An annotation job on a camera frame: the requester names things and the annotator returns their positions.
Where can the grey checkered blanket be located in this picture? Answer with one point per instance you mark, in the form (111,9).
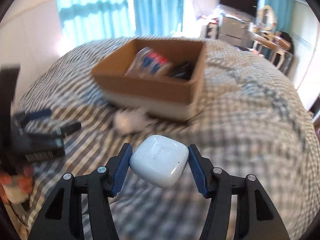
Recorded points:
(237,130)

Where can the white ribbed suitcase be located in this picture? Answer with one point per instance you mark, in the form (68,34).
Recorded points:
(208,30)

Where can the clear packet with red-blue label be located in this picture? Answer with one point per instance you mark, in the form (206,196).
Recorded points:
(150,62)

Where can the small grey fridge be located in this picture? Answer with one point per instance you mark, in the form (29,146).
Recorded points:
(233,31)

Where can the clear plastic bag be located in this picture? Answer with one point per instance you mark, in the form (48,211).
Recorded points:
(218,11)

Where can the brown cardboard box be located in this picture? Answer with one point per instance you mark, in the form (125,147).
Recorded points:
(140,90)

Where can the oval white-framed mirror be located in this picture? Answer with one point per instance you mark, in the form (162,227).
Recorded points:
(268,17)

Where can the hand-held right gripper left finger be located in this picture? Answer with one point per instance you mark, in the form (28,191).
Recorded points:
(122,171)

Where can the black bag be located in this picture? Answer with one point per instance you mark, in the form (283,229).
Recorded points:
(285,41)

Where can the white figurine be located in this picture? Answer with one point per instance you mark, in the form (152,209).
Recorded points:
(130,121)

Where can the black cup-shaped item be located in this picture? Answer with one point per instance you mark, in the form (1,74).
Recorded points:
(181,71)

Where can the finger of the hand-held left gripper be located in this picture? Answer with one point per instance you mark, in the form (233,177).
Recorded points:
(65,128)
(37,115)

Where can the small black barcode box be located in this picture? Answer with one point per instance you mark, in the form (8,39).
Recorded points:
(46,151)

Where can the wide turquoise curtain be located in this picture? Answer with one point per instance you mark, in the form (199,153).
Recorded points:
(95,7)

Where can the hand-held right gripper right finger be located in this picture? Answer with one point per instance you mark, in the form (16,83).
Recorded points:
(197,173)

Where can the black wall television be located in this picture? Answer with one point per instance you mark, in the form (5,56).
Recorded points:
(237,0)

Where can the white earbuds case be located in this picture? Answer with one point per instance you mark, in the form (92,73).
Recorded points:
(158,160)

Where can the white dressing table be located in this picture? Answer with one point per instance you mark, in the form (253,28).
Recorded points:
(268,43)

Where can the white sliding-door wardrobe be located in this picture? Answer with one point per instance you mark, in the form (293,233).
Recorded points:
(306,42)

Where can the narrow turquoise curtain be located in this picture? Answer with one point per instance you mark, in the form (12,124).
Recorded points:
(281,2)

